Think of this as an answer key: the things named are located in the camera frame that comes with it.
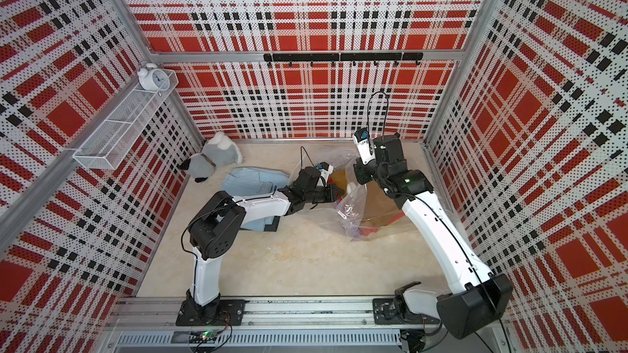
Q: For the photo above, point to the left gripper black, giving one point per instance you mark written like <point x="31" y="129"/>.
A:
<point x="331" y="190"/>

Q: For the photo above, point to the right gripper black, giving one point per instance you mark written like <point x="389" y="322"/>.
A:
<point x="360" y="168"/>

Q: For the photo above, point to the clear plastic vacuum bag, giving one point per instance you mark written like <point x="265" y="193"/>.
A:
<point x="325" y="215"/>

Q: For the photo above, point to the dark grey trousers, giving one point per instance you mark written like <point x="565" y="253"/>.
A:
<point x="271" y="224"/>

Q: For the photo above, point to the brown garment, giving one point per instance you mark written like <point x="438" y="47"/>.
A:
<point x="367" y="206"/>

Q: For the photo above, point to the light blue garment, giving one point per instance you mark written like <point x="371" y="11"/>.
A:
<point x="248" y="181"/>

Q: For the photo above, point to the red garment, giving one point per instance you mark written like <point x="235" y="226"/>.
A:
<point x="367" y="231"/>

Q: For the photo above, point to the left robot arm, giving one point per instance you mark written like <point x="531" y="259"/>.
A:
<point x="213" y="230"/>

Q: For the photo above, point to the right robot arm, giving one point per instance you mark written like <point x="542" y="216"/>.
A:
<point x="478" y="296"/>

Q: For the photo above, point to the white vacuum bag valve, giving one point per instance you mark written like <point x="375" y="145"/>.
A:
<point x="351" y="187"/>

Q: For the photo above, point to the grey white plush toy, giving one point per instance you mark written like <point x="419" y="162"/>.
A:
<point x="217" y="152"/>

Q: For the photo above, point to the white alarm clock on shelf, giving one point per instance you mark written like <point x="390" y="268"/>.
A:
<point x="153" y="78"/>

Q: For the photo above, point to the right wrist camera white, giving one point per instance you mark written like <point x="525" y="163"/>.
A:
<point x="362" y="141"/>

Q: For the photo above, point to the black wall hook rail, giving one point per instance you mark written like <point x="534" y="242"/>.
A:
<point x="343" y="57"/>

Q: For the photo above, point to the white wire mesh shelf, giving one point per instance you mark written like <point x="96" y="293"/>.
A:
<point x="107" y="146"/>

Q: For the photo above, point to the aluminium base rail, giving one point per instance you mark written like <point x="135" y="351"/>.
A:
<point x="274" y="324"/>

